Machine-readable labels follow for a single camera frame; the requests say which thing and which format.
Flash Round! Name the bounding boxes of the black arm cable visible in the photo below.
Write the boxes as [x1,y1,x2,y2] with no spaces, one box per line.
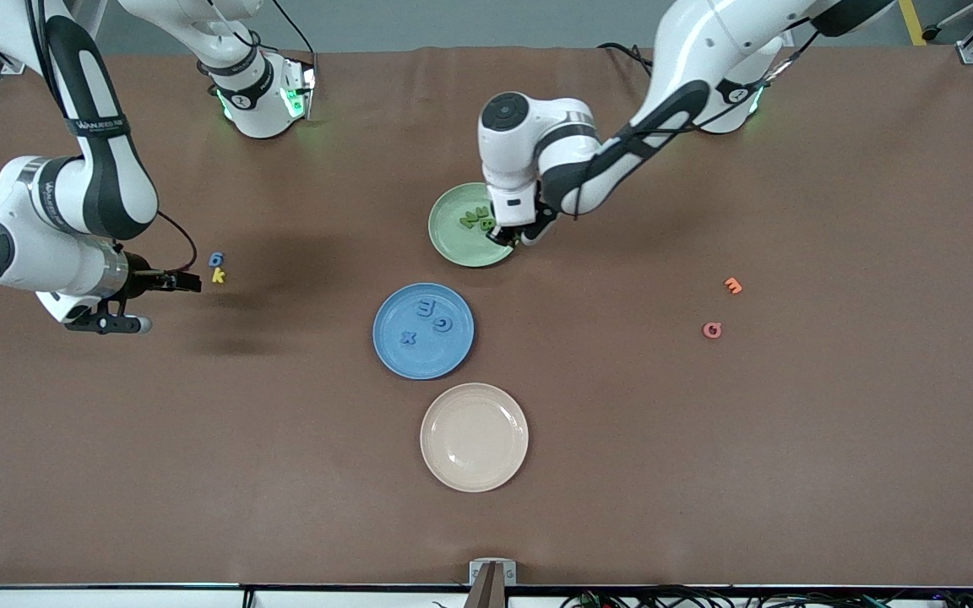
[26,0,198,273]
[575,17,813,220]

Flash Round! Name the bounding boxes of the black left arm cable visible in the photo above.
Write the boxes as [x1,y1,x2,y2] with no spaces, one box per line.
[575,17,813,220]

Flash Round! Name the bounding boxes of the black left base cable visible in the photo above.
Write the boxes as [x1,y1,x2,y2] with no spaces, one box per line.
[598,42,656,79]

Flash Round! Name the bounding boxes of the brown table mat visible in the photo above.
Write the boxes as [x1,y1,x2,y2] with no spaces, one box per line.
[0,44,973,589]

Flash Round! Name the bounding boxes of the green plate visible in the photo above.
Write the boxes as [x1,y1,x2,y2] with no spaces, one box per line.
[428,182,521,269]

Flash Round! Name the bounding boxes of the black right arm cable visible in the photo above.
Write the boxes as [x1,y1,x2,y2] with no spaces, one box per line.
[26,0,198,273]

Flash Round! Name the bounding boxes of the black right base cable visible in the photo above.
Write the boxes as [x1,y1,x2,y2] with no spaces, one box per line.
[271,0,318,57]

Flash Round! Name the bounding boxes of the black base cable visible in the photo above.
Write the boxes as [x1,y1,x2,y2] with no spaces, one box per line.
[598,42,656,79]
[271,0,318,57]

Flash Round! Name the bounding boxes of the cream plate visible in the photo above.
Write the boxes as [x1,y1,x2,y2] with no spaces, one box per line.
[420,383,530,493]

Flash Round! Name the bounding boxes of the grey metal camera bracket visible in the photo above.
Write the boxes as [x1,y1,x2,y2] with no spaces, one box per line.
[469,559,518,608]

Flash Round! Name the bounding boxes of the blue plate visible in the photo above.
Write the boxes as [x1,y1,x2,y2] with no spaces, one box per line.
[372,283,476,381]

